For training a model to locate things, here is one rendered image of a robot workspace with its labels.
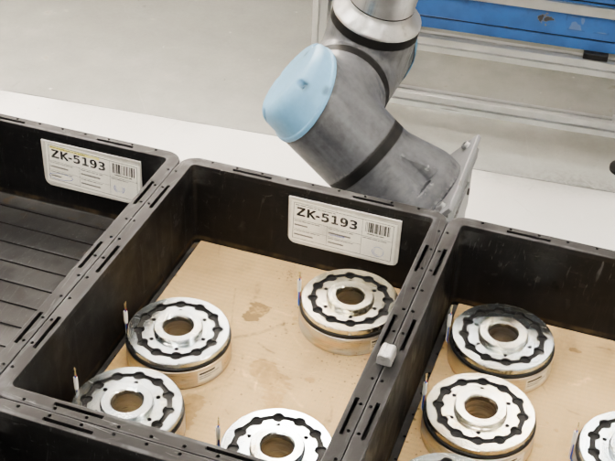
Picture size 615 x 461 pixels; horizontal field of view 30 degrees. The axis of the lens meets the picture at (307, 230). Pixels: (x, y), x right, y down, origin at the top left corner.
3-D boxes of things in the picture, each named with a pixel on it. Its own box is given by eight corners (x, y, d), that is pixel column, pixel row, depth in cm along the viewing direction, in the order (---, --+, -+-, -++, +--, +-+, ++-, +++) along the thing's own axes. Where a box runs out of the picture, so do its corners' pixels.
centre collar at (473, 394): (463, 386, 108) (464, 380, 107) (513, 402, 106) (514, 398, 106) (446, 419, 104) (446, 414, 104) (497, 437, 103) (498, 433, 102)
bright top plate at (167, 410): (110, 359, 110) (109, 354, 110) (202, 391, 107) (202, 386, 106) (48, 427, 102) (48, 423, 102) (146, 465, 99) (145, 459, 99)
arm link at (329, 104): (313, 200, 142) (235, 123, 139) (350, 141, 152) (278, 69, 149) (376, 155, 134) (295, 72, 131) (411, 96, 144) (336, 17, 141)
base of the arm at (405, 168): (377, 216, 154) (326, 165, 152) (462, 146, 148) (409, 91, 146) (365, 267, 141) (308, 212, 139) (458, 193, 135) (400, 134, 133)
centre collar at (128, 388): (118, 380, 107) (117, 375, 107) (164, 396, 105) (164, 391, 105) (89, 413, 103) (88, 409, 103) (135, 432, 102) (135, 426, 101)
